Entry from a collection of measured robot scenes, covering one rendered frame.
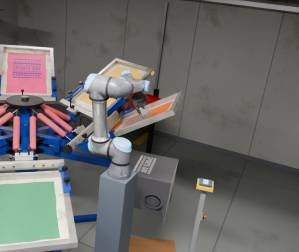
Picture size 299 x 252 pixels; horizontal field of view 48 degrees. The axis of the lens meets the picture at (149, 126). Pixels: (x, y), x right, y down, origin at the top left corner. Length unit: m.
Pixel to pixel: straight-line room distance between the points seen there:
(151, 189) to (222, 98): 3.04
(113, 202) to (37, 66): 2.33
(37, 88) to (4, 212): 1.89
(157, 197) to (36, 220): 1.00
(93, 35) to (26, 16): 1.51
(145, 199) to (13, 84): 1.96
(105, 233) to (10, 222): 0.59
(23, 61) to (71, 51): 2.43
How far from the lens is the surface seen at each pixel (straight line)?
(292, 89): 5.29
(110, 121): 2.75
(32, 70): 4.03
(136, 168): 2.75
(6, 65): 4.08
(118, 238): 2.29
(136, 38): 5.76
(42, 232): 2.08
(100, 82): 1.83
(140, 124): 2.39
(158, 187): 2.66
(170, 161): 2.95
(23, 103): 2.96
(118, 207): 2.16
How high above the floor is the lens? 2.26
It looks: 21 degrees down
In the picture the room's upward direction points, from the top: 7 degrees clockwise
